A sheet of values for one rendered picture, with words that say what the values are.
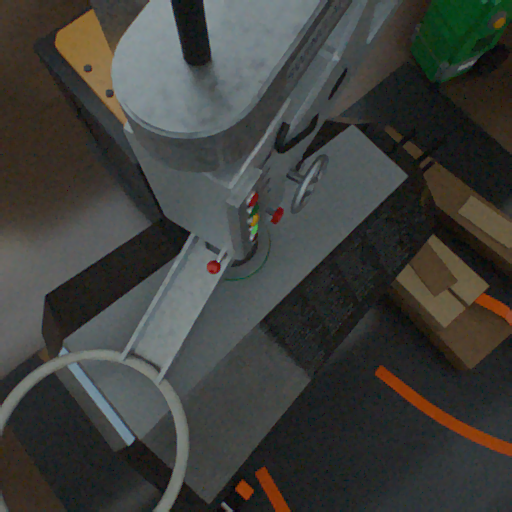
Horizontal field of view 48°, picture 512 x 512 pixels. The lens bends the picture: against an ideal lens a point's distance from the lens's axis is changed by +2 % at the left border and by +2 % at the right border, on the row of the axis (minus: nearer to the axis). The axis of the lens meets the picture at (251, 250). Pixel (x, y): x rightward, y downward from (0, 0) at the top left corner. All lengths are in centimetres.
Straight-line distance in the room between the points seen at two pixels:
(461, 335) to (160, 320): 131
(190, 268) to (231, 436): 52
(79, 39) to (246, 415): 134
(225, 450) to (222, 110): 115
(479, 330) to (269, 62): 178
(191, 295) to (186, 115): 76
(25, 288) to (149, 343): 123
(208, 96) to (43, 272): 194
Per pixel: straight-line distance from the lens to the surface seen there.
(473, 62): 295
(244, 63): 83
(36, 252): 269
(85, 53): 208
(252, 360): 161
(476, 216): 256
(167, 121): 79
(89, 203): 270
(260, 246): 159
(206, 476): 174
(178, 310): 149
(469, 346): 240
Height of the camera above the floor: 239
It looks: 73 degrees down
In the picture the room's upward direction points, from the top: 5 degrees counter-clockwise
